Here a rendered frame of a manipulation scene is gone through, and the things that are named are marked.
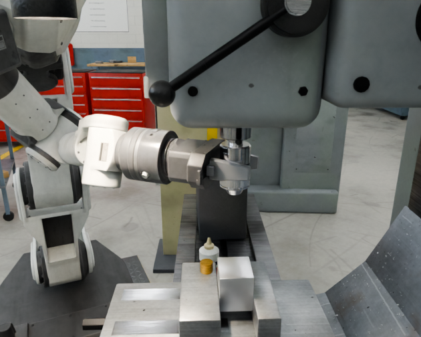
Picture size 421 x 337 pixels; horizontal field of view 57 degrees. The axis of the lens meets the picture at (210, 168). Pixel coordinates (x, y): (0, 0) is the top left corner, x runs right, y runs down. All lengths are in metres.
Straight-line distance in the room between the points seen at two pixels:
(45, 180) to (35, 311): 0.49
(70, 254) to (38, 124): 0.61
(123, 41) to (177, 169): 9.20
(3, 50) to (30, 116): 0.15
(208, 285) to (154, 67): 0.35
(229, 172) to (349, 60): 0.22
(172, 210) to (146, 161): 1.93
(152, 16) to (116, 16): 9.24
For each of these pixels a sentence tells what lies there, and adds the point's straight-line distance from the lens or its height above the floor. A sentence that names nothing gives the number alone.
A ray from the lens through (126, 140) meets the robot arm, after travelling 0.62.
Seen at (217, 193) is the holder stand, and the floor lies 1.06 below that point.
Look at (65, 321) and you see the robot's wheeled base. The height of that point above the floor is 0.59.
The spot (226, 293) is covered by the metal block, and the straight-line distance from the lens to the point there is 0.61.
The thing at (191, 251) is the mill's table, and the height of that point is 0.93.
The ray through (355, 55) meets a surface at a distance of 0.47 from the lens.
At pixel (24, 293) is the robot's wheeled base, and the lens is 1.56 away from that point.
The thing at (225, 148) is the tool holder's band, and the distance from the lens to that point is 0.56.
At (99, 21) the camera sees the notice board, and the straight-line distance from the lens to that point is 9.87.
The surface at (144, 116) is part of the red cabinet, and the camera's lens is 5.17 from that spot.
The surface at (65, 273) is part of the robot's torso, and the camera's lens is 1.41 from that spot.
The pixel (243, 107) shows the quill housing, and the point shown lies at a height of 1.34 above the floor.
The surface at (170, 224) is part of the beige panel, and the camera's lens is 2.57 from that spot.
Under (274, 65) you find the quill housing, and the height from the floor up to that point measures 1.39.
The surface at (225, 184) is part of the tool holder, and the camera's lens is 0.58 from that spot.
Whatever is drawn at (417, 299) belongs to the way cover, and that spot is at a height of 1.00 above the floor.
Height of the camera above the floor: 1.42
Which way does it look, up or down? 19 degrees down
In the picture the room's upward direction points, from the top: straight up
